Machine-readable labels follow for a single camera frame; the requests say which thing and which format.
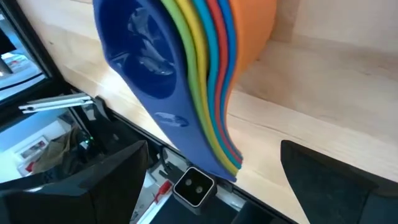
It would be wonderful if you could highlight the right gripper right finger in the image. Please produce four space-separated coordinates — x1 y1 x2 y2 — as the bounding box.
280 139 398 224

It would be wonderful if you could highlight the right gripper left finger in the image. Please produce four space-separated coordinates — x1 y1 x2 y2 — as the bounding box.
0 139 149 224

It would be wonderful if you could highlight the purple measuring cup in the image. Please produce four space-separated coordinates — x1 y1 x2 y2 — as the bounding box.
92 0 238 183

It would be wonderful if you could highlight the green measuring cup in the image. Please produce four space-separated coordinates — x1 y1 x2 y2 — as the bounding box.
160 0 239 178

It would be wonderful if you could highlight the orange measuring cup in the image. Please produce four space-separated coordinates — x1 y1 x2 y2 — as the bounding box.
223 0 278 103

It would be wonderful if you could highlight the yellow measuring cup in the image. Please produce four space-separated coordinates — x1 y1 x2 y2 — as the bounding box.
175 0 240 175

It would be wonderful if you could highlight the red measuring cup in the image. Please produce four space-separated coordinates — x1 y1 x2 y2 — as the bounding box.
206 0 244 164

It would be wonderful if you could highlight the aluminium bar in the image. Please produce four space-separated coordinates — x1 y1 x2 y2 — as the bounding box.
17 93 95 114

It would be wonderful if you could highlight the table-level camera box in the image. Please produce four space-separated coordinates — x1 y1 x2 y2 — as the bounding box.
172 166 218 216

